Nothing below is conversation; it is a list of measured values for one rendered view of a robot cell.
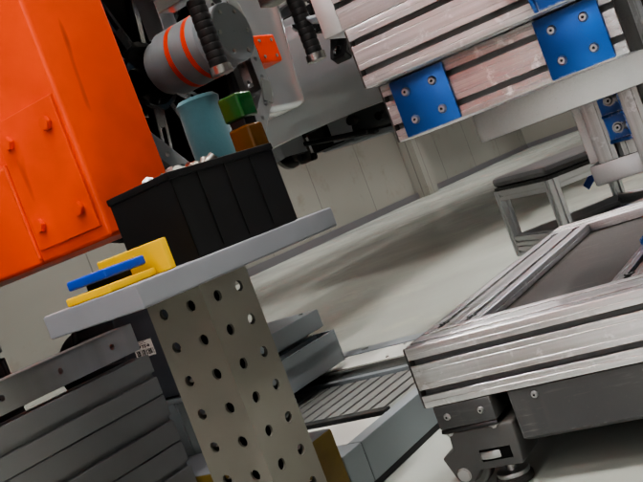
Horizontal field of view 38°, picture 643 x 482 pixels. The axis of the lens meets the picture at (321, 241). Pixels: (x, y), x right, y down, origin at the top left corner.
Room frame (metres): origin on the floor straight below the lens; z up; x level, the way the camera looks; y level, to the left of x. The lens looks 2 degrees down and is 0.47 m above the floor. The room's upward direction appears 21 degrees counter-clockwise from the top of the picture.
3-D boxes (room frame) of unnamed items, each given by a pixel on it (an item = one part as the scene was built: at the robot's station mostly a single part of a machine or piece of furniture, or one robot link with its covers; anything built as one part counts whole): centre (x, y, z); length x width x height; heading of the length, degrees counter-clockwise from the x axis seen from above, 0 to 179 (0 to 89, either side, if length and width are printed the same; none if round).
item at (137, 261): (1.14, 0.26, 0.47); 0.07 x 0.07 x 0.02; 56
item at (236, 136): (1.44, 0.05, 0.59); 0.04 x 0.04 x 0.04; 56
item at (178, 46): (2.02, 0.10, 0.85); 0.21 x 0.14 x 0.14; 56
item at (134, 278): (1.14, 0.26, 0.46); 0.08 x 0.08 x 0.01; 56
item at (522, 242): (2.72, -0.77, 0.17); 0.43 x 0.36 x 0.34; 103
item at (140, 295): (1.28, 0.16, 0.44); 0.43 x 0.17 x 0.03; 146
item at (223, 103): (1.44, 0.05, 0.64); 0.04 x 0.04 x 0.04; 56
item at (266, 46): (2.32, -0.01, 0.85); 0.09 x 0.08 x 0.07; 146
